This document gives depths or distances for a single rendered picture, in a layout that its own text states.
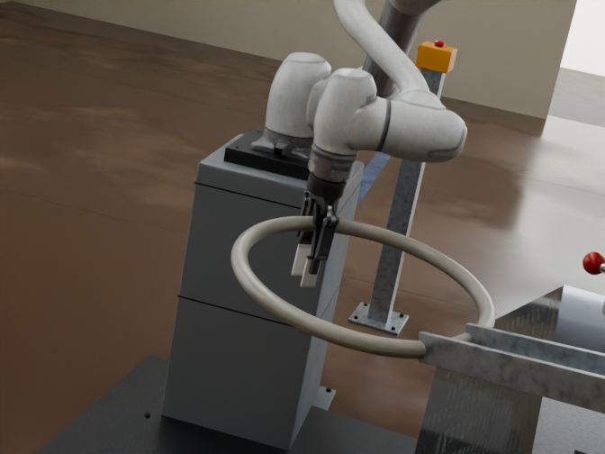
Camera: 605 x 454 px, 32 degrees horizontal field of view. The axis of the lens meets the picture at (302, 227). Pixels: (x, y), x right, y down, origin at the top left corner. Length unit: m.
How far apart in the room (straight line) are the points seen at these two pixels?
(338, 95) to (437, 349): 0.54
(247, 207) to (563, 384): 1.48
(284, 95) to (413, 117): 0.94
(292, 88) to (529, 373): 1.49
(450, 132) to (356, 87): 0.20
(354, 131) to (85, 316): 1.95
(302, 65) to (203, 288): 0.68
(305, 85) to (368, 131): 0.91
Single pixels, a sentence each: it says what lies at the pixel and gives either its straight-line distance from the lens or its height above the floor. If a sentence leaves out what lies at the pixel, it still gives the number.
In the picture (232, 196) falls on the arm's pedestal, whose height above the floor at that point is 0.73.
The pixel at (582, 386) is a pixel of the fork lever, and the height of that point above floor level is 0.99.
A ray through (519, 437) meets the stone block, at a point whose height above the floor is 0.80.
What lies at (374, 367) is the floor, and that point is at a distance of 3.70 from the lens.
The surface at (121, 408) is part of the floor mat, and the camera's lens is 3.17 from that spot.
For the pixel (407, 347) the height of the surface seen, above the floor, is 0.91.
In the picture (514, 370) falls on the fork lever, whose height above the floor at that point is 0.96.
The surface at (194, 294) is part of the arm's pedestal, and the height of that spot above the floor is 0.42.
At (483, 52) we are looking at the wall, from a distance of 8.76.
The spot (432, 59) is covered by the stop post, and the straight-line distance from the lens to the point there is 3.75.
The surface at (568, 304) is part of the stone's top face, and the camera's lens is 2.33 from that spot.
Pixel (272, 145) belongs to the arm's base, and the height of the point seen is 0.86.
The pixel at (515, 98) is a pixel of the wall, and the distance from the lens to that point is 8.80.
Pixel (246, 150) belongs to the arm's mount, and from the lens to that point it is 2.88.
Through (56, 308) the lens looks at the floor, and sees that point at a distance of 3.77.
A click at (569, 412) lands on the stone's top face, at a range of 1.85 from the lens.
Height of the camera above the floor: 1.60
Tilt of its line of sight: 19 degrees down
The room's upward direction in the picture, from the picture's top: 11 degrees clockwise
